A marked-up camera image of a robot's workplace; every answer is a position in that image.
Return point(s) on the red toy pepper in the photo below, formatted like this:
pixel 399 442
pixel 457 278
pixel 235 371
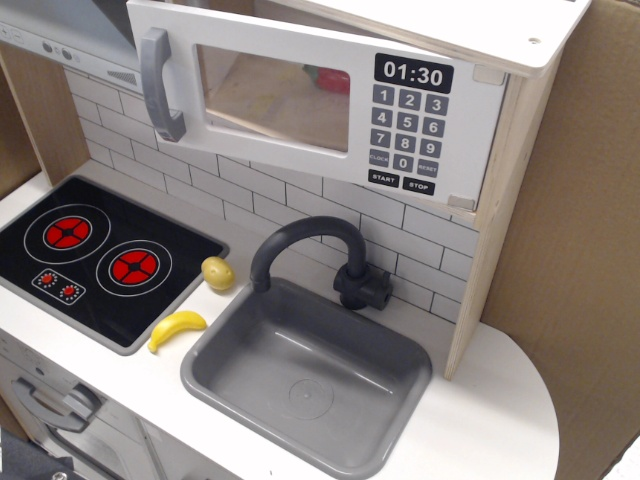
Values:
pixel 327 79

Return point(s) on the grey toy sink basin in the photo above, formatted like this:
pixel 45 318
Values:
pixel 323 382

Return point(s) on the grey range hood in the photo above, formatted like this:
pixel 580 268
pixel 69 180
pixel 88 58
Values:
pixel 94 37

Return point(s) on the wooden microwave cabinet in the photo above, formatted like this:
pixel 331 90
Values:
pixel 441 259

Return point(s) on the brown cardboard panel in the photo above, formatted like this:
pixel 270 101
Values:
pixel 566 289

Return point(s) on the yellow toy potato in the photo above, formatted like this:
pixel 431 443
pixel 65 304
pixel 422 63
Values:
pixel 217 273

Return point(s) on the grey microwave door handle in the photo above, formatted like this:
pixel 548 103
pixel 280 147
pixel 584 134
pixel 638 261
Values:
pixel 154 51

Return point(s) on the dark grey toy faucet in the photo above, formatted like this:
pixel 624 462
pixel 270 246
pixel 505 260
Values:
pixel 357 284

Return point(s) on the yellow toy banana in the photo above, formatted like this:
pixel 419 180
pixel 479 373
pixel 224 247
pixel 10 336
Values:
pixel 173 324

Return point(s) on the grey oven door handle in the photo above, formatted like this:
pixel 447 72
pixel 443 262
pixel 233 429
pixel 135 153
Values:
pixel 72 412

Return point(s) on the white toy oven door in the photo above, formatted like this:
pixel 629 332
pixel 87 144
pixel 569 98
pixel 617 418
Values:
pixel 111 447

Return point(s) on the black toy stovetop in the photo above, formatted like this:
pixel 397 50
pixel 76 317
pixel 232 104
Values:
pixel 107 266

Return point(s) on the white toy microwave door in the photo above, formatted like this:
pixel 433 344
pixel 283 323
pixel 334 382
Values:
pixel 414 123

